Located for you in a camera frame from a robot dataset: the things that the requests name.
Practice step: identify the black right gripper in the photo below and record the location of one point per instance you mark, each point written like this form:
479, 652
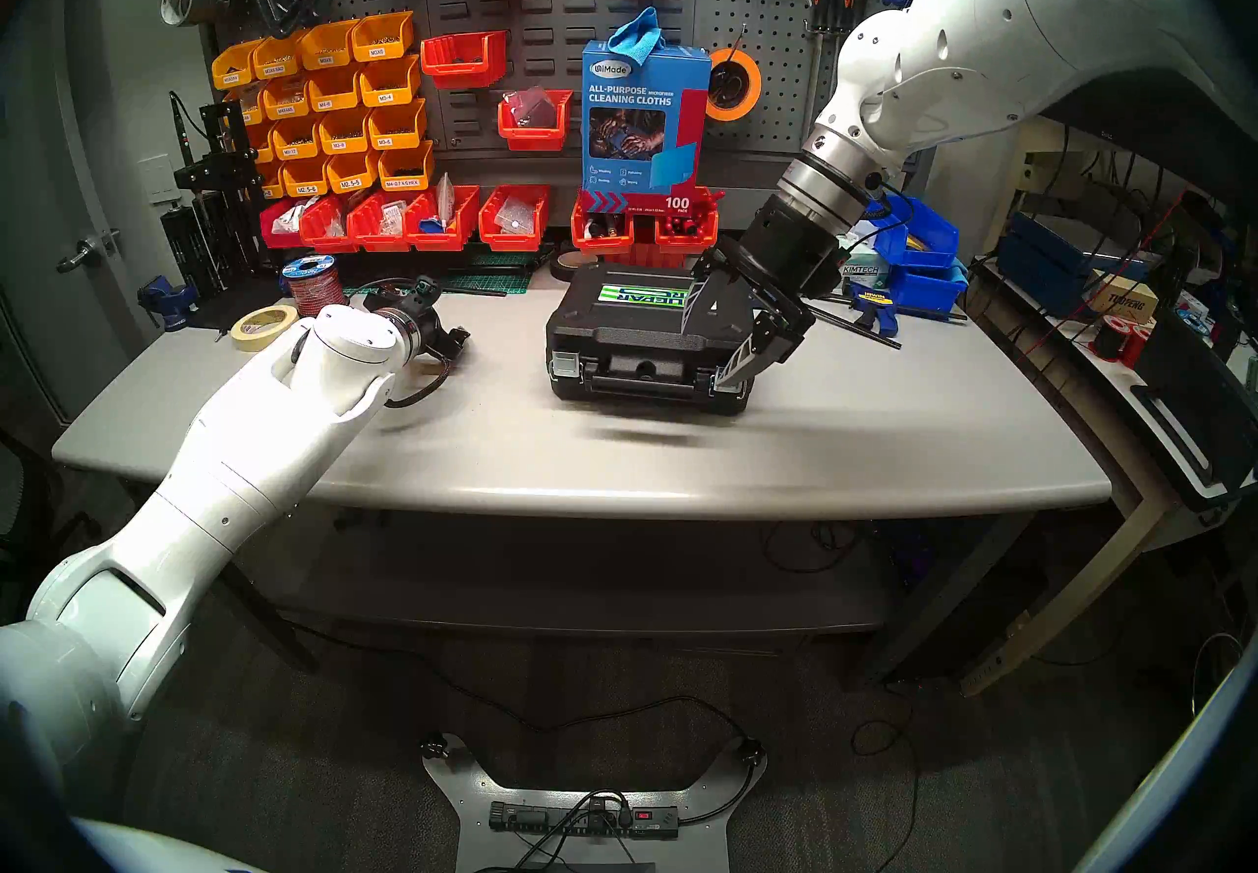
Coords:
786, 252

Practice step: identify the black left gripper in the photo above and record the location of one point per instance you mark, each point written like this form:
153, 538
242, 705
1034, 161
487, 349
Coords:
432, 316

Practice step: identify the black plastic tool box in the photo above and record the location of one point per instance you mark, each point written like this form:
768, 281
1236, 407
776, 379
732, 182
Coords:
629, 360

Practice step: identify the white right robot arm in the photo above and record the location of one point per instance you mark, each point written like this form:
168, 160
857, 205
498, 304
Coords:
983, 26

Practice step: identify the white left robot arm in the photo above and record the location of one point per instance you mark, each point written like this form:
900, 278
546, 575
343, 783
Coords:
246, 449

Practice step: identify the green white Kimtech tissue box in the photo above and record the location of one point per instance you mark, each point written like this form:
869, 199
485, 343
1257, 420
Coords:
865, 272

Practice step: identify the blue cleaning cloths box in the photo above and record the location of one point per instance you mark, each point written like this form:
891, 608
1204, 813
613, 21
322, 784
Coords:
639, 95

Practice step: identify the small cardboard box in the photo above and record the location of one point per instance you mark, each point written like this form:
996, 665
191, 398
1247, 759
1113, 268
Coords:
1130, 299

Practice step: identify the green cutting mat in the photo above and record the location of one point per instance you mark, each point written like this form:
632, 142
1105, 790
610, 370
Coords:
491, 277

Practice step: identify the black tape roll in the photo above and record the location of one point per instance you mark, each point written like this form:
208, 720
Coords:
560, 264

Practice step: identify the blue Irwin bar clamp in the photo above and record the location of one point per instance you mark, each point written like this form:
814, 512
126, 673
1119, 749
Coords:
875, 306

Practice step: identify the yellow parts bin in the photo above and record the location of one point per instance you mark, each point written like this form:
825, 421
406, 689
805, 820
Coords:
236, 67
329, 46
254, 107
351, 171
383, 36
334, 90
270, 181
344, 129
285, 98
263, 142
406, 166
390, 82
396, 124
305, 176
278, 57
295, 139

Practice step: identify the beige masking tape roll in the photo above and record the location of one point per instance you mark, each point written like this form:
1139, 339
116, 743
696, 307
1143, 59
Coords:
260, 342

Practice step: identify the large blue plastic bin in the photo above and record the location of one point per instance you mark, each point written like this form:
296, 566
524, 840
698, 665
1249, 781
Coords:
934, 237

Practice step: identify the maroon plastic bag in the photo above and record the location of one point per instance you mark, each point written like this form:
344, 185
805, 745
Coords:
531, 107

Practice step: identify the orange tape roll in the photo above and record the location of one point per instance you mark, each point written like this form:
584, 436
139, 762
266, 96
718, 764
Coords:
755, 80

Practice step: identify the black metal fixture stand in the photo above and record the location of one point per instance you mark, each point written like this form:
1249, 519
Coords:
221, 164

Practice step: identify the blue bench vise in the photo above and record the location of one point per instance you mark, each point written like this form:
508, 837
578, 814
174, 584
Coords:
162, 299

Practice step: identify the blue microfiber cloth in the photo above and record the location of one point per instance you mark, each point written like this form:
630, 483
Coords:
639, 31

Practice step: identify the dark grey pegboard panel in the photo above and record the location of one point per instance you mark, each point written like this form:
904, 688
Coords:
580, 16

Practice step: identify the wooden side table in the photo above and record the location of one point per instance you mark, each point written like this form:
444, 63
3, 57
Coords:
1061, 606

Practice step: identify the black equipment case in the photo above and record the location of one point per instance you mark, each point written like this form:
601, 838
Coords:
1204, 399

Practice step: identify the black power strip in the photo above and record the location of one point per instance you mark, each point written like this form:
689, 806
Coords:
550, 819

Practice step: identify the white wall switch plate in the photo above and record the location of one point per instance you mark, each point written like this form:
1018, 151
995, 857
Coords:
157, 181

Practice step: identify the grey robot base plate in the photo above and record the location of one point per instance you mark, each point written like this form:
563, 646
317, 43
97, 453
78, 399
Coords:
703, 846

